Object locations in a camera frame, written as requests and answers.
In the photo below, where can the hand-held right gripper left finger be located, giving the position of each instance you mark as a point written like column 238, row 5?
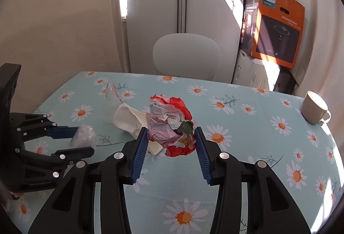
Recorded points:
column 139, row 156

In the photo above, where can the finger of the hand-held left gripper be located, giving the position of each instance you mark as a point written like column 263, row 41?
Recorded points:
column 78, row 152
column 64, row 132

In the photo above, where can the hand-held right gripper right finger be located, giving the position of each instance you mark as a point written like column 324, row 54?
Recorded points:
column 203, row 156

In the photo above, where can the clear plastic wad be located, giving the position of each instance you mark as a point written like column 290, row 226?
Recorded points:
column 83, row 136

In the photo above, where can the red paper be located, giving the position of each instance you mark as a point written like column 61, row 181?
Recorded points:
column 169, row 121

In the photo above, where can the white paper sheet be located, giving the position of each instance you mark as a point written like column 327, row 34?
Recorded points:
column 126, row 119

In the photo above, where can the floral light blue tablecloth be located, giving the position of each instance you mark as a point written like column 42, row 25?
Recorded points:
column 242, row 129

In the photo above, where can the clear plastic bag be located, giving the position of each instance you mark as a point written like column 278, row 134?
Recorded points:
column 110, row 107

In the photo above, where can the white cardboard box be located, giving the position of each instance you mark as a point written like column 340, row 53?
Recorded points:
column 247, row 72

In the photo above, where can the white chair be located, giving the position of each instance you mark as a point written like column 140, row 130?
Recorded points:
column 185, row 54

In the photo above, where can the black box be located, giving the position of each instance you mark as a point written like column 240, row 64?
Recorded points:
column 283, row 80

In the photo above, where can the white cup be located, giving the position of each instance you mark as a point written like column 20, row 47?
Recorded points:
column 313, row 107

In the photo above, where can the orange appliance box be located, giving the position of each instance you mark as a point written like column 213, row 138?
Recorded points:
column 276, row 32

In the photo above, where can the white wardrobe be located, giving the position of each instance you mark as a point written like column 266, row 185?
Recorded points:
column 161, row 8

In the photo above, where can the white curtain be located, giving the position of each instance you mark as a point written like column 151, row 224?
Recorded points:
column 317, row 35

